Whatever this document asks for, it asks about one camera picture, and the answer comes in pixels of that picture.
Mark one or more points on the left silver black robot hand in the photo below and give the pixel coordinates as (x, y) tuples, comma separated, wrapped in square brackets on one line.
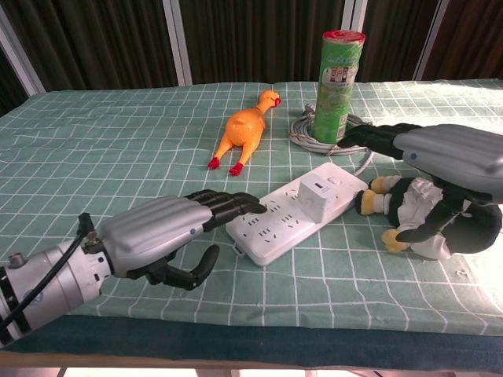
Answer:
[(157, 224)]

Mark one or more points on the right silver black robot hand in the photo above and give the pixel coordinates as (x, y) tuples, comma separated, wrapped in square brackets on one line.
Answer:
[(452, 149)]

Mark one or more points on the white power strip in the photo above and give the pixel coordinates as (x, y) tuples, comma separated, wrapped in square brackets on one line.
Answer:
[(267, 235)]

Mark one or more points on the white cube charger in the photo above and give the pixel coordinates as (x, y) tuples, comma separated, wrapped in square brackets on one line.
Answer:
[(314, 200)]

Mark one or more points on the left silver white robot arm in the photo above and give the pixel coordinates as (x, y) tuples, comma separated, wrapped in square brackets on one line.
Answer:
[(67, 279)]

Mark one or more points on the black white plush doll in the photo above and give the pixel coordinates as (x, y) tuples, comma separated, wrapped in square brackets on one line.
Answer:
[(416, 208)]

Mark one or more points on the green checked tablecloth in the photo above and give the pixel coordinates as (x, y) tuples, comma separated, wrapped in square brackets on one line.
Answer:
[(118, 137)]

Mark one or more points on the green chips can red lid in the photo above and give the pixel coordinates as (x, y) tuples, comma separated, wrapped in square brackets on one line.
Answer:
[(334, 98)]

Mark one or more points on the yellow rubber chicken toy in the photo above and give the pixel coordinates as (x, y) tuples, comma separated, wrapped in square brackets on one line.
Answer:
[(245, 129)]

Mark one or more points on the dark brown curtain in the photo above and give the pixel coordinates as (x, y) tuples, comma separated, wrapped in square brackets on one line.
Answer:
[(255, 39)]

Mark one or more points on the white window frame post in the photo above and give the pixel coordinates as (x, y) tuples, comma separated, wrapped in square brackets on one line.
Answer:
[(23, 59), (353, 15), (430, 39), (177, 39)]

